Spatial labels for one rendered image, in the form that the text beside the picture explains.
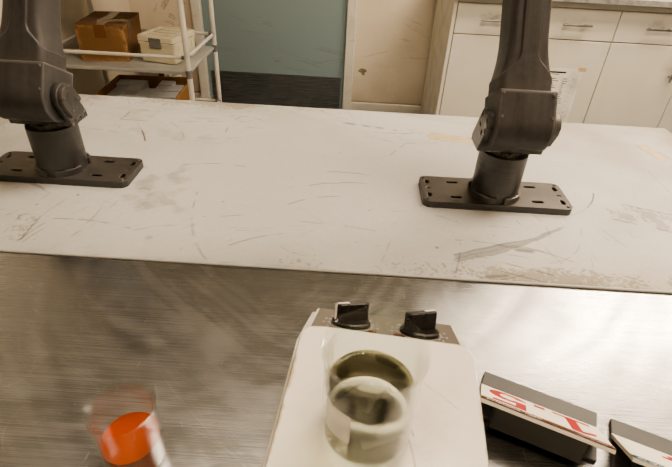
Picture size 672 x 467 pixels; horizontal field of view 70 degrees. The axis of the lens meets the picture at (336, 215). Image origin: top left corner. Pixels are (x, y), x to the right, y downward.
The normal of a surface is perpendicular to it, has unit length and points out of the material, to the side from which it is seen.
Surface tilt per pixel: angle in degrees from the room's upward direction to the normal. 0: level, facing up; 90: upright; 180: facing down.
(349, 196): 0
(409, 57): 90
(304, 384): 0
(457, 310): 0
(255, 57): 90
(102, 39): 91
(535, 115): 60
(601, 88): 90
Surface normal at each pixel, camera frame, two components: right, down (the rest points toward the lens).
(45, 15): 1.00, 0.01
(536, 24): -0.02, 0.07
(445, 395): 0.04, -0.83
